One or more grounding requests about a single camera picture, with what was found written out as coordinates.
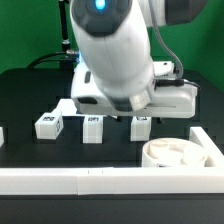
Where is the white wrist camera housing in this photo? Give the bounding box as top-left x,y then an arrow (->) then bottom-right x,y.
153,61 -> 174,76

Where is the white round stool seat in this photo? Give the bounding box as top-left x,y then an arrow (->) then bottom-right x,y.
141,138 -> 208,167

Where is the black cable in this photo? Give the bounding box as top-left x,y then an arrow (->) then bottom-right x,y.
26,49 -> 81,70

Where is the white marker sheet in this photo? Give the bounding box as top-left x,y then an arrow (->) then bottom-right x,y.
57,99 -> 77,116

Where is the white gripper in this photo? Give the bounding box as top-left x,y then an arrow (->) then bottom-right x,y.
71,63 -> 196,118

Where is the white U-shaped fence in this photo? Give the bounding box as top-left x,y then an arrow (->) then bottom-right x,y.
0,127 -> 224,195

